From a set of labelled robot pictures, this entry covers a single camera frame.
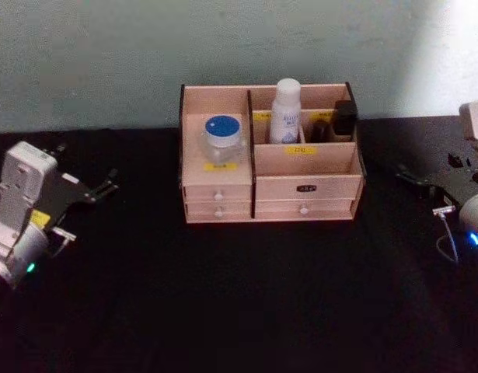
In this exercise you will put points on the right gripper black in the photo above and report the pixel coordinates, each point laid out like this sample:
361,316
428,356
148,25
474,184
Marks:
448,186

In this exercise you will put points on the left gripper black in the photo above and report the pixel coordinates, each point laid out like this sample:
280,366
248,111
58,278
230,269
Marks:
63,194

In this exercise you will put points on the black rectangular box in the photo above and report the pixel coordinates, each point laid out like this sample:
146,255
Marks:
345,116

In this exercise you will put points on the small wooden drawer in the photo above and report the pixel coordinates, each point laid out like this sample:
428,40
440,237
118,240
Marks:
199,193
199,210

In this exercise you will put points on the clear jar with blue lid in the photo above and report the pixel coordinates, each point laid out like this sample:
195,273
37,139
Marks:
222,140

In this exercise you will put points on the wooden desk organizer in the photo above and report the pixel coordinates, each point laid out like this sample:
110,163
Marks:
227,178

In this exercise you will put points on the white plastic bottle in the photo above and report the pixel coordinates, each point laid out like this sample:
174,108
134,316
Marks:
285,116

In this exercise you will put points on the wide drawer with dark label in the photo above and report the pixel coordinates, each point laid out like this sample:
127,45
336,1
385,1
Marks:
273,188

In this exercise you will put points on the wide plain wooden drawer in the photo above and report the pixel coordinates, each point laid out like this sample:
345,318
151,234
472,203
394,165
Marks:
273,208

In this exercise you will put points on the black table cloth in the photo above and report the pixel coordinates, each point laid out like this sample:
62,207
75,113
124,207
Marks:
238,295

